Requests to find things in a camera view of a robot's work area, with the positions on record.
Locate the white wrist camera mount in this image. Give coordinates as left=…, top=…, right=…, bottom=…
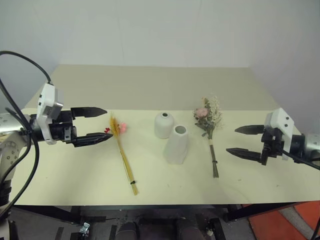
left=264, top=107, right=295, bottom=161
left=36, top=82, right=64, bottom=146

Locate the pink rose dried flower bouquet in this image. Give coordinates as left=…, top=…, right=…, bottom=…
left=192, top=95, right=223, bottom=179

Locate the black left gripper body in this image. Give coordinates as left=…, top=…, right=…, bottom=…
left=48, top=109, right=78, bottom=144

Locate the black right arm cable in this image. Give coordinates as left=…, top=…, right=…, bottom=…
left=281, top=149, right=320, bottom=172

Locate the dark rounded robot foot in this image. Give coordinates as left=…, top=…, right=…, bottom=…
left=115, top=222, right=138, bottom=240

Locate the black table frame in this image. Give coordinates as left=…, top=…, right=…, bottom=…
left=13, top=202, right=305, bottom=225

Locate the short round white vase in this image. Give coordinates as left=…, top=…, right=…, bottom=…
left=154, top=111, right=175, bottom=139

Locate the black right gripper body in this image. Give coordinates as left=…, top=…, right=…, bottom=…
left=259, top=126, right=285, bottom=166

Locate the orange floor mat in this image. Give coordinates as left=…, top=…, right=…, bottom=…
left=248, top=200, right=320, bottom=240

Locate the tall tapered white vase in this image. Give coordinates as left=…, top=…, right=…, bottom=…
left=163, top=124, right=189, bottom=165

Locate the yellow dried wheat flower bunch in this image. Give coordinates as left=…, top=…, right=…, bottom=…
left=104, top=112, right=139, bottom=196

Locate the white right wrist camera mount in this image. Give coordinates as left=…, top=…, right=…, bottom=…
left=264, top=107, right=295, bottom=161

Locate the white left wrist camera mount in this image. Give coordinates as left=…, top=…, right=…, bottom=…
left=36, top=82, right=64, bottom=146

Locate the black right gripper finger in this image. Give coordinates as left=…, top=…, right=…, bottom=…
left=225, top=147, right=264, bottom=165
left=234, top=124, right=266, bottom=136

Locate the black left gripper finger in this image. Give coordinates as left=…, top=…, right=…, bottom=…
left=72, top=133, right=114, bottom=148
left=70, top=106, right=108, bottom=119

